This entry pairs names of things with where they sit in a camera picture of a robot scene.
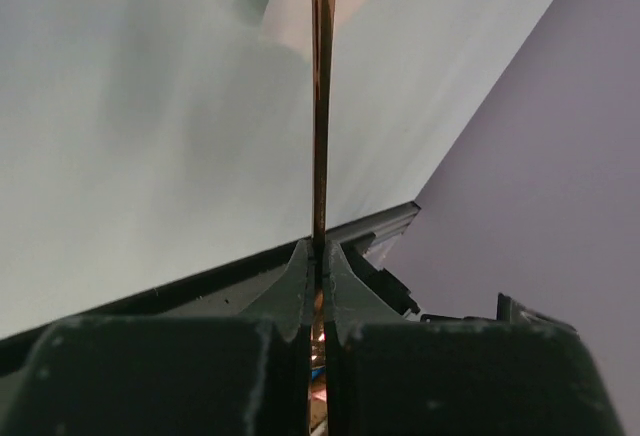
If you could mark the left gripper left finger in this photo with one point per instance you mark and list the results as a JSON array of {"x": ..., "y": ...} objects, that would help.
[{"x": 247, "y": 374}]

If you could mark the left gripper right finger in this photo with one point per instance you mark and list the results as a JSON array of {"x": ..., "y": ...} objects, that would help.
[{"x": 520, "y": 373}]

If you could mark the white cloth napkin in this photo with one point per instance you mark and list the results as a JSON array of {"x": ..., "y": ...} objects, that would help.
[{"x": 320, "y": 1}]

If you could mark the copper spoon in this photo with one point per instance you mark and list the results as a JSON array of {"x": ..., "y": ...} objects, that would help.
[{"x": 323, "y": 23}]

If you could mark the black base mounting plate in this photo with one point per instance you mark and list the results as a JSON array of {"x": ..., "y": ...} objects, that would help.
[{"x": 157, "y": 300}]

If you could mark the aluminium cross rail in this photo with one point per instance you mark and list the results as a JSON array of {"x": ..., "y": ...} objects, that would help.
[{"x": 373, "y": 230}]

